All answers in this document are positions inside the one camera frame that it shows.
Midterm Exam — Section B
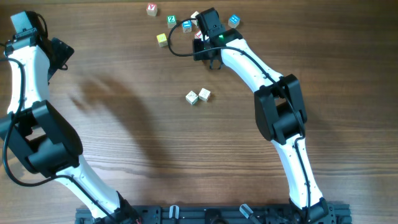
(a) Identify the plain animal wooden block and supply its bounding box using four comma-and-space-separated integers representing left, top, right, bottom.
191, 11, 199, 26

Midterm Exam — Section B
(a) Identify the yellow S wooden block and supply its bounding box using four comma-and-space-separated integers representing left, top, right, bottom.
156, 33, 168, 47

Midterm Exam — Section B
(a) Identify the number 2 wooden block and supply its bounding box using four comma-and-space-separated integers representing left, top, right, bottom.
198, 88, 211, 102

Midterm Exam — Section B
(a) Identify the green edged picture block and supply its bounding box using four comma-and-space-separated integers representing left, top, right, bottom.
185, 91, 199, 105

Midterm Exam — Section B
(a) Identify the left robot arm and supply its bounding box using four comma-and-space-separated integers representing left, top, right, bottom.
1, 11, 141, 223

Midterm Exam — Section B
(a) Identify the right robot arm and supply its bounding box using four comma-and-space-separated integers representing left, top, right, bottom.
193, 8, 328, 223

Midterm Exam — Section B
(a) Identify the red I wooden block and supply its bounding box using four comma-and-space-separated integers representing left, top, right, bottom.
195, 30, 203, 40

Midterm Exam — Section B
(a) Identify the blue L wooden block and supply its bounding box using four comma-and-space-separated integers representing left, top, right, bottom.
182, 20, 192, 33

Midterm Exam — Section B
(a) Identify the blue H wooden block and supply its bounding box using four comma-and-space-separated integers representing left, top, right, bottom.
228, 14, 241, 29

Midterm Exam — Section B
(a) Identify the green Z wooden block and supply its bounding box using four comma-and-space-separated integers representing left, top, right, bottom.
167, 15, 177, 29

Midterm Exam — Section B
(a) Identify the red letter wooden block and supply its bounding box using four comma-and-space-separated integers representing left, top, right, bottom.
146, 3, 158, 16

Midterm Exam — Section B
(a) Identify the right black cable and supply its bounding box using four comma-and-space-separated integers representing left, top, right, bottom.
167, 18, 312, 224

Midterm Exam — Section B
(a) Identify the black cable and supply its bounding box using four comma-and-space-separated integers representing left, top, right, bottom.
167, 18, 312, 224
0, 57, 116, 224

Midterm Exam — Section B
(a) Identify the left black cable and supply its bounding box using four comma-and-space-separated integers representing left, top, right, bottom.
0, 57, 116, 224

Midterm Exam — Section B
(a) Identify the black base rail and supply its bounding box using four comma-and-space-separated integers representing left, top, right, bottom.
75, 203, 353, 224

